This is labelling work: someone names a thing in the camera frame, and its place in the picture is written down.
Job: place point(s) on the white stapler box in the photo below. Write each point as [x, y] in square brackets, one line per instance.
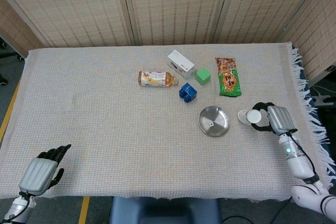
[181, 64]

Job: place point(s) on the woven bamboo folding screen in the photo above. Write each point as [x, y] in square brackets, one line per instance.
[170, 6]

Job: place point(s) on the steel round plate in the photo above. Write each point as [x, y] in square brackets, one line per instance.
[218, 116]

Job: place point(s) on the green cube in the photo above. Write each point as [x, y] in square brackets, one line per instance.
[202, 76]

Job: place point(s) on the black office chair base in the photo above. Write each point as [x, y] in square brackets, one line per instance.
[5, 53]

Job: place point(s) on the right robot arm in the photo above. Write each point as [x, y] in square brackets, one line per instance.
[299, 163]

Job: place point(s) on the white metal stand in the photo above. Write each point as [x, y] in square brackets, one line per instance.
[321, 100]

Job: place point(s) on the white paper cup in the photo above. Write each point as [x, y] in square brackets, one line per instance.
[252, 116]

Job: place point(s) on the green snack bag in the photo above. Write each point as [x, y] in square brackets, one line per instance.
[229, 79]

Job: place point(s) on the tea bottle with yellow label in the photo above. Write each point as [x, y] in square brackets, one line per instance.
[155, 79]

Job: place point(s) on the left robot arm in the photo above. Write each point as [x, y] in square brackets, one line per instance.
[17, 208]

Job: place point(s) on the beige waffle tablecloth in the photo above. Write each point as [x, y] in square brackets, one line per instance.
[118, 129]

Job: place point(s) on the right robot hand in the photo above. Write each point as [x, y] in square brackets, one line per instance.
[281, 120]

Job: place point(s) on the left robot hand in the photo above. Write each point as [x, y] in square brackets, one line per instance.
[39, 175]

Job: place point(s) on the blue building block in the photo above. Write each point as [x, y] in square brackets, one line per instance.
[187, 93]

